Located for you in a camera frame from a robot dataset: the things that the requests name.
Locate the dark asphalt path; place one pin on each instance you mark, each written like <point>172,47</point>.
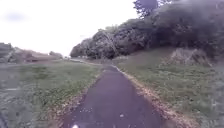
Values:
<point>111,100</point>

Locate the wood of trees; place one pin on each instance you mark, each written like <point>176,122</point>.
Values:
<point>156,31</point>

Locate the grass verge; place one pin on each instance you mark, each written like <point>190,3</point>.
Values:
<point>43,83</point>
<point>180,83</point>

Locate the robot's own part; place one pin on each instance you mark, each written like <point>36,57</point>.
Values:
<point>75,126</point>

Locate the pale dry brush heap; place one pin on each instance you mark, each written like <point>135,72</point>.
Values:
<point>186,56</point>

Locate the row of distant trees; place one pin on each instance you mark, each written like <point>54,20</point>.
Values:
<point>23,55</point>

